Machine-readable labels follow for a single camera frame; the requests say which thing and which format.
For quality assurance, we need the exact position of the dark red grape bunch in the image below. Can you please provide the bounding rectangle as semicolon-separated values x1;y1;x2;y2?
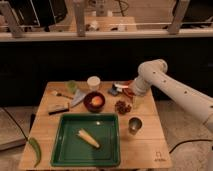
115;101;131;114

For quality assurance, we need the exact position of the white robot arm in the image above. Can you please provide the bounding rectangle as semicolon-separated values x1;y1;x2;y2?
131;59;213;133

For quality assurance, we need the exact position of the green plastic tray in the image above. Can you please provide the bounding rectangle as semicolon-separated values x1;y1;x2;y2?
51;114;120;167

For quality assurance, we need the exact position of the orange red plate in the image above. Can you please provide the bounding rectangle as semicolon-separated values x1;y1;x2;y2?
123;80;134;99

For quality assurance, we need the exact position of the small metal cup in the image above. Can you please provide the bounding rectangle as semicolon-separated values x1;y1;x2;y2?
129;117;142;135

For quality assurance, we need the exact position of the white spoon on plate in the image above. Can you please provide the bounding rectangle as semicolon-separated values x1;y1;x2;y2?
114;83;129;89

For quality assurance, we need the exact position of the orange fruit in bowl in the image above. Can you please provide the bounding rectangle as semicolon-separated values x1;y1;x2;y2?
91;96;103;106

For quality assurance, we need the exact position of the white paper cup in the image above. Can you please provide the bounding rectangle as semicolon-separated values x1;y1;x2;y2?
87;76;101;91

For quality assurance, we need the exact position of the dark red bowl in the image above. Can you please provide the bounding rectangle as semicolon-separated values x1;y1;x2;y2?
83;91;105;112

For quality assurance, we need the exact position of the grey folded cloth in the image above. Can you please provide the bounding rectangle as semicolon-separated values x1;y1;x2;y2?
70;89;86;108

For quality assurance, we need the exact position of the yellow corn cob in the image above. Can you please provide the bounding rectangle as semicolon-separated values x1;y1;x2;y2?
78;129;100;148

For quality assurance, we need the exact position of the green translucent cup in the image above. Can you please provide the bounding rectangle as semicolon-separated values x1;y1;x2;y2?
66;80;77;94

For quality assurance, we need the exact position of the small wooden brush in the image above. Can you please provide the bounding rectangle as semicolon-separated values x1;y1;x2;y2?
51;90;73;99

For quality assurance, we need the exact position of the green chili pepper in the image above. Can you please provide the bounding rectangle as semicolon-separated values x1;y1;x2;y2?
28;137;41;166

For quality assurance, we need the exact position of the black cable right floor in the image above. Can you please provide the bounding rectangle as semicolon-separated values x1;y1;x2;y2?
168;138;213;155

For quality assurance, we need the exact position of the black cable floor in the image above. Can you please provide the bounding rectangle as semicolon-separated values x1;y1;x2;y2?
2;106;30;142
168;138;213;155

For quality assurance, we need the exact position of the black cable left floor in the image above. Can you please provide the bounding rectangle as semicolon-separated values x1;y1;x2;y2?
2;106;30;142

